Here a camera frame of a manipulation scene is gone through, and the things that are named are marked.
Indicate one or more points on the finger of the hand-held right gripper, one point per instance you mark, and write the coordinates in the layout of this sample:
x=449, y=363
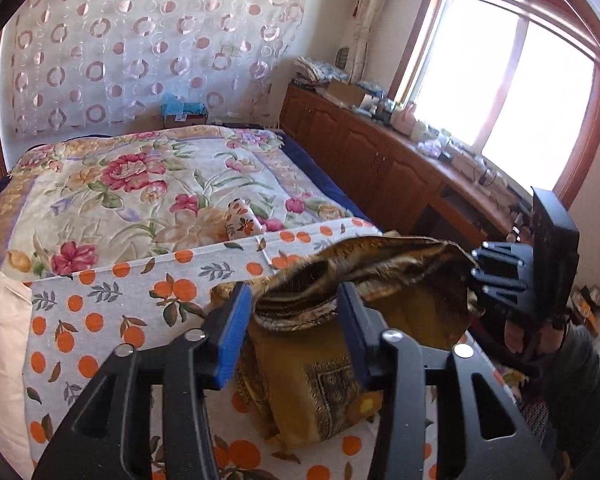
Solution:
x=505, y=287
x=507, y=257

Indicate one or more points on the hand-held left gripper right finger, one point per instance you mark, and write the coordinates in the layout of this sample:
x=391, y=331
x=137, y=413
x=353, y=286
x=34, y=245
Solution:
x=352, y=331

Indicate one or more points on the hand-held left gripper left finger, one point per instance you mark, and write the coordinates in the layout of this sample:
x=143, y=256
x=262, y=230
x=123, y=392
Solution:
x=232, y=341

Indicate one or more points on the golden paisley cloth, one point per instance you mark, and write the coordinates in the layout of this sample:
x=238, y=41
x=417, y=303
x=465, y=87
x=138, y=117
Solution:
x=300, y=360

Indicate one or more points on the person's right forearm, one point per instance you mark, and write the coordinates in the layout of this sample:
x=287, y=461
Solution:
x=577, y=385

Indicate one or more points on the small rolled patterned cloth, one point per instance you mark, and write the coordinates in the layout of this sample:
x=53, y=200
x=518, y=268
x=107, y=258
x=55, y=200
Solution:
x=244, y=219

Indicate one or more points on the orange fruit print bedsheet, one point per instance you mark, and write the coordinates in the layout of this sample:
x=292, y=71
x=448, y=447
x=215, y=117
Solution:
x=105, y=320

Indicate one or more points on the navy blue mattress cover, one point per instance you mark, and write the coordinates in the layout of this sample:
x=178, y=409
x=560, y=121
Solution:
x=320, y=180

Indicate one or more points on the wooden cabinet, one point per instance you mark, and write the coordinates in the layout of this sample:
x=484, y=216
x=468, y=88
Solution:
x=370, y=160

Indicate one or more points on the window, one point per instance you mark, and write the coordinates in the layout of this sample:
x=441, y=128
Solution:
x=505, y=85

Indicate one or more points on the pink bottle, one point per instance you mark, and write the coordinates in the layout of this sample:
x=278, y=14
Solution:
x=402, y=120

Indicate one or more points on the floral quilt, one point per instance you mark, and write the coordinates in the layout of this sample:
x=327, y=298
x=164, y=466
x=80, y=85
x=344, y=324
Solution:
x=130, y=195

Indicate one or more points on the cardboard box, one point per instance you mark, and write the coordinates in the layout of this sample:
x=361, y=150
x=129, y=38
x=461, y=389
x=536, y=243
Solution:
x=349, y=92

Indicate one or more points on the cream blanket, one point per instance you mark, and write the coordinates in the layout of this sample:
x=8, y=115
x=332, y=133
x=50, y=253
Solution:
x=2, y=350

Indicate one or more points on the blue tissue box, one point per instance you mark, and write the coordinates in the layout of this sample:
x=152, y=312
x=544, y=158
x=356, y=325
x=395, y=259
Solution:
x=184, y=110

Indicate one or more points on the stack of folded cloths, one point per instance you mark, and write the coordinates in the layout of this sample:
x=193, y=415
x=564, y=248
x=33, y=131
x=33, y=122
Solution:
x=320, y=69

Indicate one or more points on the beige window curtain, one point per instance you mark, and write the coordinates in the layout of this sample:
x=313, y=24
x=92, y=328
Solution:
x=372, y=15

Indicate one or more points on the circle pattern sheer curtain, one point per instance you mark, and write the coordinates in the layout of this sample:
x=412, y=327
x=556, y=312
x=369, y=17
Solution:
x=145, y=45

